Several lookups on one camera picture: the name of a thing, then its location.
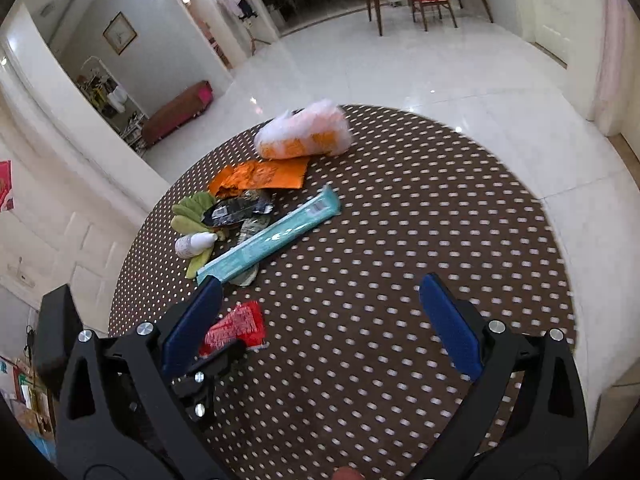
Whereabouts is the white plastic bag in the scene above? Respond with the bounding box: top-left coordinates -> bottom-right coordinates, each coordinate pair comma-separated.
253,99 -> 351,161

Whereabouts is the pink lace curtain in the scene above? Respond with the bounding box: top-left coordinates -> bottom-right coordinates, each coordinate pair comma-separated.
592,0 -> 631,136

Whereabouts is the orange foil wrapper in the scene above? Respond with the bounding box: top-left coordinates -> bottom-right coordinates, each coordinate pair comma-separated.
207,156 -> 312,198

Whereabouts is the red upholstered bench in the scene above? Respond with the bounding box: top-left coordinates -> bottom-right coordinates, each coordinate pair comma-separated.
141,80 -> 214,148

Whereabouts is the black foil wrapper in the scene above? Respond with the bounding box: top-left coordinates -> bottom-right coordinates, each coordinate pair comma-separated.
200,189 -> 275,231

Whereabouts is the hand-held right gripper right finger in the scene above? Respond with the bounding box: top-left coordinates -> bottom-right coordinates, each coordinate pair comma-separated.
410,272 -> 591,480

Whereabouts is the white panel door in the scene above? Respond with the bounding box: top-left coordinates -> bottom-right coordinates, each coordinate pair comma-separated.
0,150 -> 151,311

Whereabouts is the small framed picture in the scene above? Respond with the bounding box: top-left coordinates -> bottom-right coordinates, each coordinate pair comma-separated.
102,11 -> 138,56

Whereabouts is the red diamond door paper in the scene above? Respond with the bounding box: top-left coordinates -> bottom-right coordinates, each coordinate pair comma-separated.
0,160 -> 16,211

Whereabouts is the white clothes rack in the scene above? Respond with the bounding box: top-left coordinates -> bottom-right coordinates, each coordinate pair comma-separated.
75,56 -> 148,156

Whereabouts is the wooden chair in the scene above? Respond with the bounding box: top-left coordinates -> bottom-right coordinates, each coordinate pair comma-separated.
406,0 -> 458,32

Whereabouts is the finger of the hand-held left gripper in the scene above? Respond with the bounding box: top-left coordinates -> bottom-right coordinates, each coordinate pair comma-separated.
172,340 -> 247,433

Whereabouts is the teal toothpaste box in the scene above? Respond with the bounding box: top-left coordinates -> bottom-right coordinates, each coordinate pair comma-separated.
196,184 -> 342,286

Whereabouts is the wooden coat stand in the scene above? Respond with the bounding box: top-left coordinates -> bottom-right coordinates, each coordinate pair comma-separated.
242,15 -> 273,56

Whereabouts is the round polka-dot table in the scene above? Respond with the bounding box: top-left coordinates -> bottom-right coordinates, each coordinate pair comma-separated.
107,104 -> 578,480

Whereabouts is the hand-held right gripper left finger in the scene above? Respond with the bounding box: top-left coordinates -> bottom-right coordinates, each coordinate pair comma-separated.
54,276 -> 231,480

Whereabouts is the white narrow door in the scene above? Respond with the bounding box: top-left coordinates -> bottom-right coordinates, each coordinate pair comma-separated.
520,0 -> 573,66

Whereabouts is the small white bottle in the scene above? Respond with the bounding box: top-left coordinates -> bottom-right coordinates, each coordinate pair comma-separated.
174,231 -> 219,260

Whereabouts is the red snack wrapper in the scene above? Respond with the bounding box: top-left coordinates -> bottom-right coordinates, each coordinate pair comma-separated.
198,301 -> 268,357

